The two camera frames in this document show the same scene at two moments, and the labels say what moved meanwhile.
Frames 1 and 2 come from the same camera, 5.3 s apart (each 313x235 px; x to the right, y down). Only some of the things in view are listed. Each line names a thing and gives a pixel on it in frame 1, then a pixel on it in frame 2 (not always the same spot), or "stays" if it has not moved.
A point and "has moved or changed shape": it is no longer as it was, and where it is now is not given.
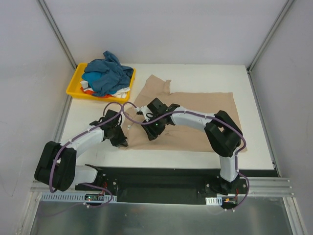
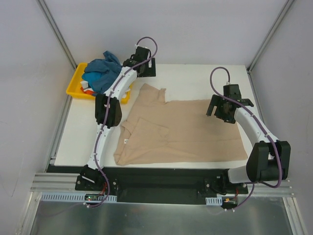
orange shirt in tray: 91,93 stays
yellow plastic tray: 74,90 stays
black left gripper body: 118,139 to 148,72
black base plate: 170,185 stays
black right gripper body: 148,132 to 217,107
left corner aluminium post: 57,36 stays
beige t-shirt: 174,136 has moved or changed shape
